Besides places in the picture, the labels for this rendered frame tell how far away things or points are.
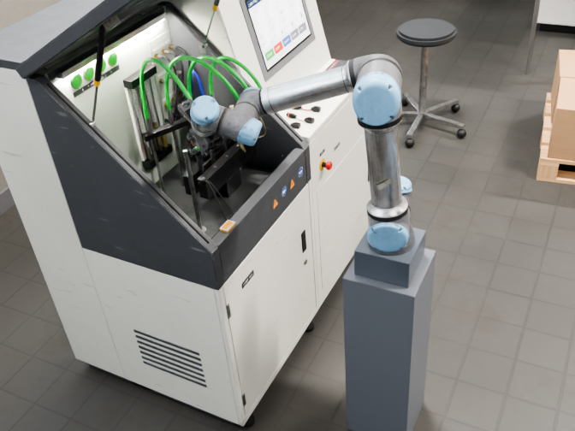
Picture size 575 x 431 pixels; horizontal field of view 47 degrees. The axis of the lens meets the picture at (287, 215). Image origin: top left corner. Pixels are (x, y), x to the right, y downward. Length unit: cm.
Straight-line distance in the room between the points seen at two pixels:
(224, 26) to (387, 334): 124
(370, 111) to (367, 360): 103
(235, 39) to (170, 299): 98
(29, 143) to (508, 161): 291
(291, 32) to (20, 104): 119
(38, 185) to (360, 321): 119
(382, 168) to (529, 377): 149
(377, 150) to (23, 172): 127
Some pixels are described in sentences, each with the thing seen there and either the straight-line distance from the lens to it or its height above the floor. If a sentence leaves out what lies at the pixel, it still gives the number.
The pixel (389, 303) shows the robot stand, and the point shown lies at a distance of 214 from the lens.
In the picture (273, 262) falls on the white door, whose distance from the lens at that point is 247.
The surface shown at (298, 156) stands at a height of 95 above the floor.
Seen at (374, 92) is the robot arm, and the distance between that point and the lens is 163.
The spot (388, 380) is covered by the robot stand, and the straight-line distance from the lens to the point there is 242.
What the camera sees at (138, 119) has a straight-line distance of 247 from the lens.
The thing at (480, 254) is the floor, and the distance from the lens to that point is 352.
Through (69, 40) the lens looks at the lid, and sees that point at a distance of 192.
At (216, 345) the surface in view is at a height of 51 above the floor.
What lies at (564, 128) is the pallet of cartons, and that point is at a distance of 397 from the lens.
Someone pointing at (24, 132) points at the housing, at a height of 125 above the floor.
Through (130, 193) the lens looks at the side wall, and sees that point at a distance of 211.
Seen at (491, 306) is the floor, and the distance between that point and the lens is 325.
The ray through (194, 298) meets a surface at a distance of 225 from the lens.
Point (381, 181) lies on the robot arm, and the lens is 178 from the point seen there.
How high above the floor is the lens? 224
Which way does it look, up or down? 37 degrees down
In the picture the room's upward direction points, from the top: 5 degrees counter-clockwise
